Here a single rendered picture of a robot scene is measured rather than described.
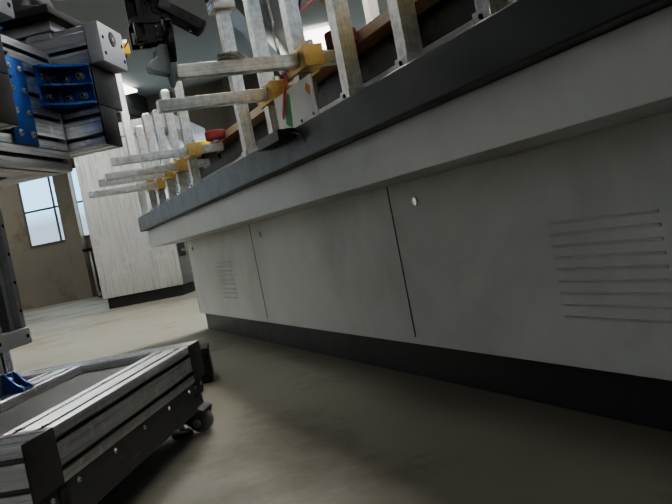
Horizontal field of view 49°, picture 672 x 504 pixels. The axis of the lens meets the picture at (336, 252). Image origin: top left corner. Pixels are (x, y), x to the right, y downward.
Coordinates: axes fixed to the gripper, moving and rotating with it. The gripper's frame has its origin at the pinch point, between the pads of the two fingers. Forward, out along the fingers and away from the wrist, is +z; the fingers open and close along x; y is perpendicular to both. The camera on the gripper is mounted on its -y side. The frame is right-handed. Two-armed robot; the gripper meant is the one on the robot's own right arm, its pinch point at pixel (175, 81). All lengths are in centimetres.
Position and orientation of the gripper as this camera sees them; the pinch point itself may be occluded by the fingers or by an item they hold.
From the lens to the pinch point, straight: 170.5
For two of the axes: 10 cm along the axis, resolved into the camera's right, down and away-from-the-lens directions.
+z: 1.9, 9.8, 0.4
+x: 3.9, -0.4, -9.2
